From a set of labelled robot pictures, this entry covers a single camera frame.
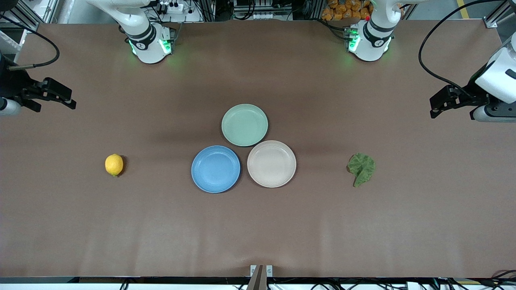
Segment aluminium frame profile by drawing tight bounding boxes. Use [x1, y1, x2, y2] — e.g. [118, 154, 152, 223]
[484, 0, 516, 29]

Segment blue plate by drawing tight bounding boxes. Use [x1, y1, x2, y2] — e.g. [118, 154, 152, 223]
[191, 145, 241, 194]

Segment yellow lemon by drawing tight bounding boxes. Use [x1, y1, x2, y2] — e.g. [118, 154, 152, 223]
[105, 153, 124, 177]

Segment white power strip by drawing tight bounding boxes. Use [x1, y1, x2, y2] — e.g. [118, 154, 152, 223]
[158, 1, 185, 15]

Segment pale green plate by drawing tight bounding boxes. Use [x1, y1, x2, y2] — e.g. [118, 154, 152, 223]
[221, 104, 269, 147]

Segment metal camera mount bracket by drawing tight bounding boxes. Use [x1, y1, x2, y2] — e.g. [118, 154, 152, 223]
[247, 264, 274, 290]

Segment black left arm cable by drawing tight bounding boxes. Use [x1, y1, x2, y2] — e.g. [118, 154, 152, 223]
[418, 0, 509, 99]

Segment green lettuce leaf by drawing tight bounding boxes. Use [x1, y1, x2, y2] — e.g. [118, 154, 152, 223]
[347, 153, 376, 188]

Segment beige plate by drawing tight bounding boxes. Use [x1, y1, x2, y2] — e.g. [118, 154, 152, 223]
[247, 140, 297, 189]

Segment bag of orange fruit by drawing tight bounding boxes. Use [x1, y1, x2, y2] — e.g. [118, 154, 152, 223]
[321, 0, 372, 21]

